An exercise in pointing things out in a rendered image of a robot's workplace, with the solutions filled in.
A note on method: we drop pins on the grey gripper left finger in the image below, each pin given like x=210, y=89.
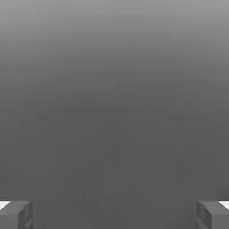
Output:
x=14, y=214

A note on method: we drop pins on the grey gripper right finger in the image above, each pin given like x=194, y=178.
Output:
x=214, y=214

